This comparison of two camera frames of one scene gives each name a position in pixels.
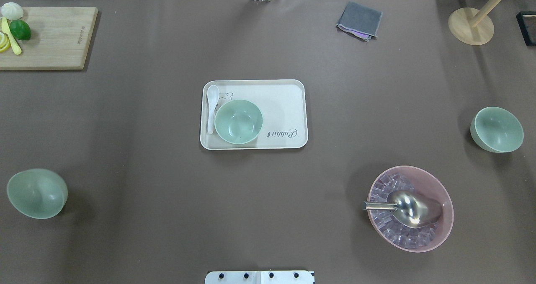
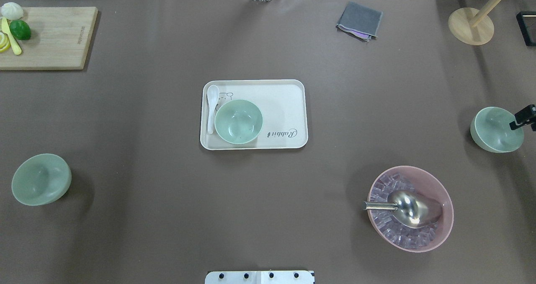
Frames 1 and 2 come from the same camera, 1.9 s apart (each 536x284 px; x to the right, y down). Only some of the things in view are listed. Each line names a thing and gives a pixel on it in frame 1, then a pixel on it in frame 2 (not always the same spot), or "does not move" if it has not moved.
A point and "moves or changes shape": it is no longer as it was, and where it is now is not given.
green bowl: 496,130 does not move
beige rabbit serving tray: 282,104 does not move
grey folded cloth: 360,21 does not move
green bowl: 37,193 moves or changes shape
